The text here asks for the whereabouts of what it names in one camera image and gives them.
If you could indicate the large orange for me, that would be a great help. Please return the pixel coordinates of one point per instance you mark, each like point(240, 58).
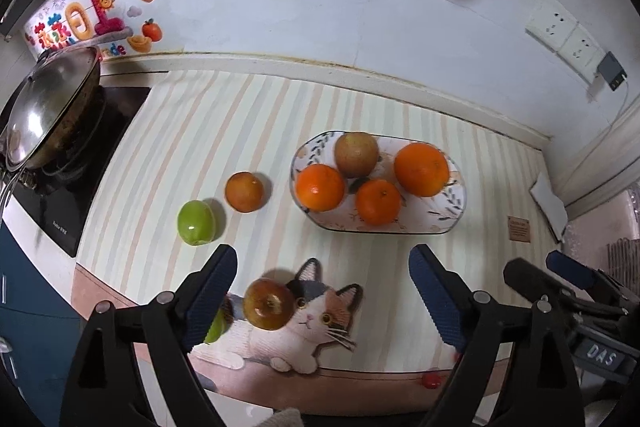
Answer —
point(421, 169)

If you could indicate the small green fruit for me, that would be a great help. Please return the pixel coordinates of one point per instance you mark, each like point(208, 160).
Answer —
point(217, 332)

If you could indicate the black glass stove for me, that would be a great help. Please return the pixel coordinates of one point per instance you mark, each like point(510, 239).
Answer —
point(75, 202)

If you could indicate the dark wok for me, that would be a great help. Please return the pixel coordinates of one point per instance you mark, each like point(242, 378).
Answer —
point(82, 117)

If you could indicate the oval floral plate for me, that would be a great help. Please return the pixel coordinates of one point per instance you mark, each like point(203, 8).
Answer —
point(385, 219)

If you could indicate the striped cat print mat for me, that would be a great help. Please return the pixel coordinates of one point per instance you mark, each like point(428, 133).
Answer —
point(200, 132)

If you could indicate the blue cabinet front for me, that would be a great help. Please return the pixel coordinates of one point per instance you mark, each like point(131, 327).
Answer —
point(30, 287)

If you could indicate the white door frame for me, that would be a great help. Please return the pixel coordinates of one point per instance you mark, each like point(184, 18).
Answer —
point(610, 157)

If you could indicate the red-brown apple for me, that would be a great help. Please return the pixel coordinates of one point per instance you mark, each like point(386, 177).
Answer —
point(268, 304)

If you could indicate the large green apple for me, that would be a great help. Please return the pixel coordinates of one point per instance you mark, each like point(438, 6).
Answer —
point(196, 223)

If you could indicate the medium orange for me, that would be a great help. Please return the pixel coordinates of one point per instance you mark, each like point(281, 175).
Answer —
point(320, 188)

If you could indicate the beige cloth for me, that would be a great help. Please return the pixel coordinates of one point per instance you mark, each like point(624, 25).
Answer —
point(286, 418)

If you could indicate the white card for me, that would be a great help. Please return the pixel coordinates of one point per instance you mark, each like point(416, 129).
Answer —
point(550, 204)

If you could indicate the white wall socket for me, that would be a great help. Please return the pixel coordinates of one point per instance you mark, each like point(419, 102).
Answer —
point(550, 23)
point(580, 49)

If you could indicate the persimmon wall sticker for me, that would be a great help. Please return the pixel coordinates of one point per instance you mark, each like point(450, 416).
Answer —
point(151, 30)

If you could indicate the grey charger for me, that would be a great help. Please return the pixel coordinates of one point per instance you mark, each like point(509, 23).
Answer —
point(611, 69)

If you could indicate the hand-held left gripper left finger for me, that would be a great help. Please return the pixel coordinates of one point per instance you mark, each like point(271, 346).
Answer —
point(210, 294)

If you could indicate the colourful character wall sticker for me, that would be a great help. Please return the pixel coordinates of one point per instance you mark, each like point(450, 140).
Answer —
point(80, 19)

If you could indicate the small orange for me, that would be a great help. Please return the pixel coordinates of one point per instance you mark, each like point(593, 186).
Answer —
point(378, 202)

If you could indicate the brown square tag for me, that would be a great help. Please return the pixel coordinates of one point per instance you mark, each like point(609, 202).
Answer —
point(518, 228)

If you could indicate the small red round object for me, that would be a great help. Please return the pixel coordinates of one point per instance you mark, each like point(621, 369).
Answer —
point(431, 380)

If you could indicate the steel wok with lid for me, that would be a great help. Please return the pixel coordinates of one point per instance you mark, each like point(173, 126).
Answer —
point(47, 107)

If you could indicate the dark orange tangerine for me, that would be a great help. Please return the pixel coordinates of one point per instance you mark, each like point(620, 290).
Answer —
point(244, 192)

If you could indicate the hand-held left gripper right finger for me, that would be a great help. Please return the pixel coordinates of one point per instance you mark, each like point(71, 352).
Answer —
point(436, 297)

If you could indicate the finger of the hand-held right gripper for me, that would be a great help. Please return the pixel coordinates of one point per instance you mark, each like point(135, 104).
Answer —
point(570, 268)
point(530, 278)

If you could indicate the brown pear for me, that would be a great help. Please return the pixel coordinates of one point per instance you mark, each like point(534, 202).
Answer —
point(356, 154)

